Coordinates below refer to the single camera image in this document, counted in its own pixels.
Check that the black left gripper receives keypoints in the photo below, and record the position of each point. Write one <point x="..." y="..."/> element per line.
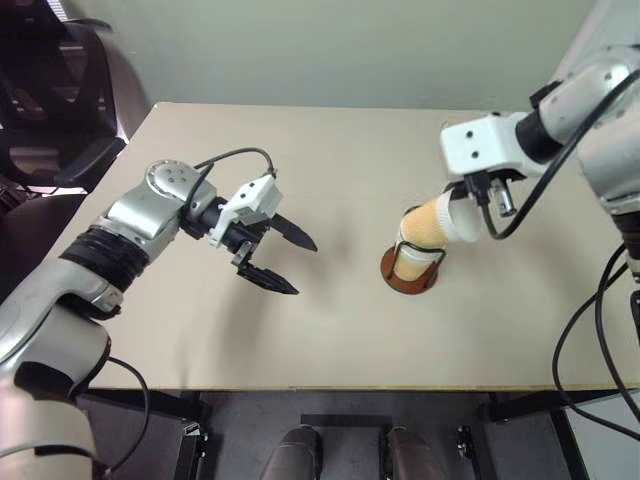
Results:
<point x="245" y="232"/>

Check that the ribbed tan paper cup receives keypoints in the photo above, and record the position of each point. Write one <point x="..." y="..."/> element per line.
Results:
<point x="412" y="269"/>
<point x="425" y="222"/>

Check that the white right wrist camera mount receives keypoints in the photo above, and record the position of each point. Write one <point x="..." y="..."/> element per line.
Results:
<point x="480" y="142"/>

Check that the grey panel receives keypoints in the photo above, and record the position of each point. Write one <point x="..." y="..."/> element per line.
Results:
<point x="605" y="450"/>

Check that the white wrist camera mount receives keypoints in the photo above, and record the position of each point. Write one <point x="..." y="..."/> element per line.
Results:
<point x="255" y="197"/>
<point x="480" y="142"/>

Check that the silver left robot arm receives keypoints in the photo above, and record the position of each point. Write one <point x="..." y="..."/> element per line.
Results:
<point x="135" y="215"/>

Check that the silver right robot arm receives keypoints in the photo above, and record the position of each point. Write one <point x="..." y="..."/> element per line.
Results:
<point x="575" y="105"/>

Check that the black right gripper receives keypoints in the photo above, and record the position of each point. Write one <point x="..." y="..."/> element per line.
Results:
<point x="502" y="177"/>

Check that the black table frame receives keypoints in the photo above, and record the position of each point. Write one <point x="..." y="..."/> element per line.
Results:
<point x="165" y="440"/>

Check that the black office chair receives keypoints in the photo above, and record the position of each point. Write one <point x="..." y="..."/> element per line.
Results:
<point x="55" y="75"/>

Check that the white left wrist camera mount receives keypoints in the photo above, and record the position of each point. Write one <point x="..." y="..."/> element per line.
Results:
<point x="255" y="197"/>

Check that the dark rounded shape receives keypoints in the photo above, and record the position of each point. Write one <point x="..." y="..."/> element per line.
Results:
<point x="295" y="452"/>
<point x="412" y="455"/>

